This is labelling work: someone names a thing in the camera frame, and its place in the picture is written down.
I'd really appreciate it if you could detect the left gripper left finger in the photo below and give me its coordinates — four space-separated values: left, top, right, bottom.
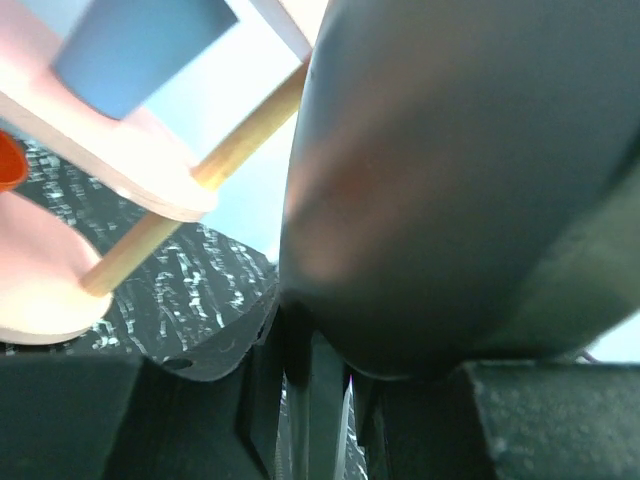
1 288 282 479

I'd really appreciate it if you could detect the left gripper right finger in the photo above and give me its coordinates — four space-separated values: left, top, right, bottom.
359 362 639 479

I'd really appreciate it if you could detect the grey shower head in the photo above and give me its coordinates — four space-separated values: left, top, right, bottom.
277 0 640 480

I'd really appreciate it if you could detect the pink three-tier shelf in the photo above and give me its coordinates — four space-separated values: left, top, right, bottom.
1 1 308 345

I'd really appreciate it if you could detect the orange cup on shelf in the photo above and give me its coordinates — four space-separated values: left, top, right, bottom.
0 131 29 192

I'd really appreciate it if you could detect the blue cup on shelf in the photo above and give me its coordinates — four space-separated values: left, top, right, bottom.
52 0 238 120

